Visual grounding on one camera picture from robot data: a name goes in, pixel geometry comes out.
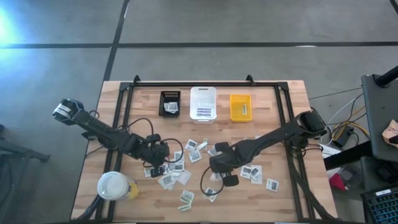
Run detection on yellow plastic basket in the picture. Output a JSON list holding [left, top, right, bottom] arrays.
[[229, 94, 252, 123]]

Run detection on white plastic bin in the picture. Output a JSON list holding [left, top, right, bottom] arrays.
[[189, 86, 218, 124]]

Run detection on black power supply box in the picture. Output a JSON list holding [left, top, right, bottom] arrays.
[[331, 125, 354, 149]]

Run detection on red object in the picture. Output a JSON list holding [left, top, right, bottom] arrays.
[[328, 172, 346, 191]]

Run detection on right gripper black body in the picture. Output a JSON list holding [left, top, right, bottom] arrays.
[[208, 148, 243, 175]]

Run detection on black pole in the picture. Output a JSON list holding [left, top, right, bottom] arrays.
[[374, 65, 398, 88]]

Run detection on black floor stand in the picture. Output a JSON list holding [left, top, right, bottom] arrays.
[[0, 124, 51, 224]]

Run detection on black sleeved arm cable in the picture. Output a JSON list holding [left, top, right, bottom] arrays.
[[200, 166, 225, 197], [119, 117, 185, 164]]

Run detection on white paper box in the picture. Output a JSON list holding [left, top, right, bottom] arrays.
[[319, 143, 342, 159]]

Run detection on black keyboard blue keys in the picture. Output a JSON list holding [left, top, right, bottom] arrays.
[[359, 185, 398, 224]]

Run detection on white-lidded yellow wipes canister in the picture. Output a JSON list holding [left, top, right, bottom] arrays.
[[96, 170, 140, 202]]

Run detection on brown cardboard piece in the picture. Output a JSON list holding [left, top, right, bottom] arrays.
[[381, 119, 398, 149]]

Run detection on black plastic basket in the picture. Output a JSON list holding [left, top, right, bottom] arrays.
[[158, 90, 182, 118]]

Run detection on grey side table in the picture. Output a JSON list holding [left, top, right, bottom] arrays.
[[360, 73, 398, 162]]

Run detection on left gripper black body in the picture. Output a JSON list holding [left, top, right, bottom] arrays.
[[144, 139, 171, 168]]

